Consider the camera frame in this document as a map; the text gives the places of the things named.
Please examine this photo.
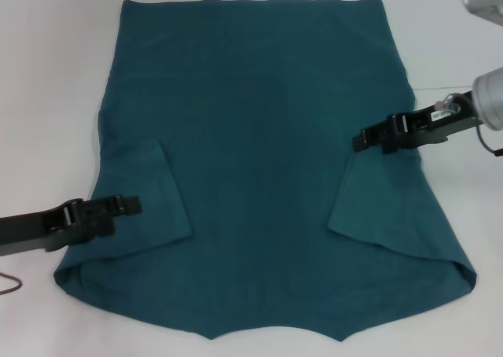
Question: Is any teal blue t-shirt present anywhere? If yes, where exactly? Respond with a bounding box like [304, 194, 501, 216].
[53, 0, 479, 330]

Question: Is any left arm gripper cable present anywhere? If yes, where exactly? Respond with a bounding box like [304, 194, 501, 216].
[0, 272, 24, 296]

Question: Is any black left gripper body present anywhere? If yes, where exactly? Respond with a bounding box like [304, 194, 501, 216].
[0, 198, 86, 258]

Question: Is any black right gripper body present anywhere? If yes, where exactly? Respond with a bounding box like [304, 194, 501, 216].
[404, 91, 479, 149]

